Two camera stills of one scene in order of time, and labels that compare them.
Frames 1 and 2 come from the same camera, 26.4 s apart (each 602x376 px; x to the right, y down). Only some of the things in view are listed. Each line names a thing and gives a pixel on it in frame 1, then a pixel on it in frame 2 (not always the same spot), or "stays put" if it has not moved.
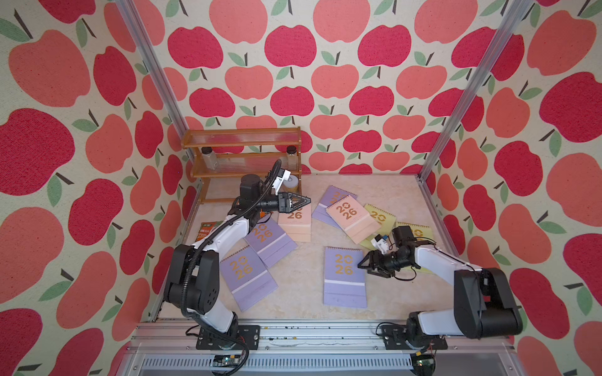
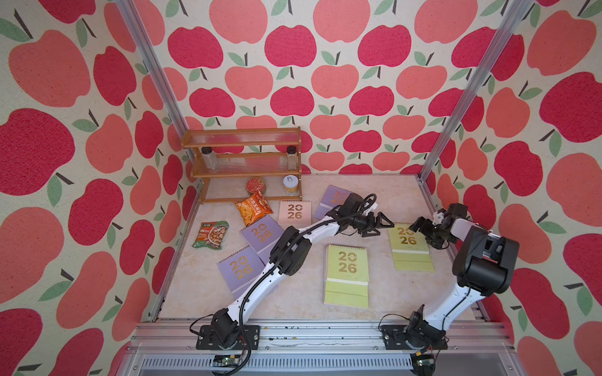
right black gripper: [379, 270] → [428, 225]
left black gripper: [286, 200] → [369, 225]
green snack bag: [205, 228] stays put
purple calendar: [270, 241] stays put
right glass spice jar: [291, 157] stays put
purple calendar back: [332, 196] stays put
